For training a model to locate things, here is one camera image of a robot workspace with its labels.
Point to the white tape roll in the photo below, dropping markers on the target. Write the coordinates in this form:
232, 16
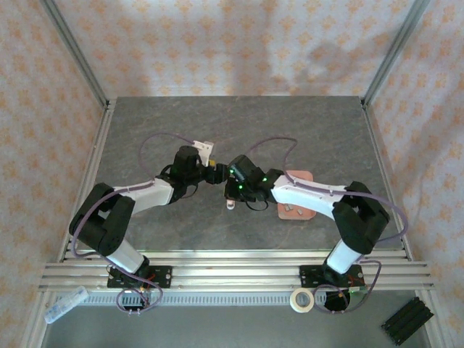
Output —
294, 301

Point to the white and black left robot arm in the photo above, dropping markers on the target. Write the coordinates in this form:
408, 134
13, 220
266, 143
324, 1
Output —
145, 197

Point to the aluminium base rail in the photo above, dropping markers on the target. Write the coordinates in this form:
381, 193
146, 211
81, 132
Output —
232, 270

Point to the orange patterned backdrop cloth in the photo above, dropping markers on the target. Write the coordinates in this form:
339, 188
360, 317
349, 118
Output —
232, 43

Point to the black ribbed block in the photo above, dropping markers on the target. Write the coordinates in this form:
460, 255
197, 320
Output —
407, 320

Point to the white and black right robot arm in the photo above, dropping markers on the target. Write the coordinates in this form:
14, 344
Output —
304, 195

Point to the clear plastic bottle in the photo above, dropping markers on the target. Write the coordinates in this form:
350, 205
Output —
65, 304

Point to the aluminium corner post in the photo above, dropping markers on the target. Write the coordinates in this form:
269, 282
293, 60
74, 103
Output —
395, 50
76, 54

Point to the pink plastic tray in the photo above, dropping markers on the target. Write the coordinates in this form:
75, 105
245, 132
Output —
304, 175

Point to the aluminium side rail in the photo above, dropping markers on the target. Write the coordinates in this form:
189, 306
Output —
380, 163
92, 170

